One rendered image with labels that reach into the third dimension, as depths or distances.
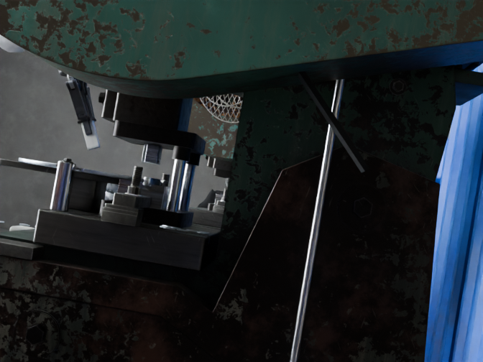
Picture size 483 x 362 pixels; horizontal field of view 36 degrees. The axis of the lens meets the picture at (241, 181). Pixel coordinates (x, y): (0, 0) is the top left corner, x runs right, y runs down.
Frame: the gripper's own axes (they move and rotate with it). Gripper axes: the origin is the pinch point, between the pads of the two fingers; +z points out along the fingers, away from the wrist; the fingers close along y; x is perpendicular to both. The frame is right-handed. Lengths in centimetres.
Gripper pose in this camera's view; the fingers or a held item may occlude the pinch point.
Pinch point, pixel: (90, 135)
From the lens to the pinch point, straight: 189.2
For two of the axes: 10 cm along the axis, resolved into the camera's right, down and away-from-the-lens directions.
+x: 9.6, -2.6, -0.7
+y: -0.8, -0.3, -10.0
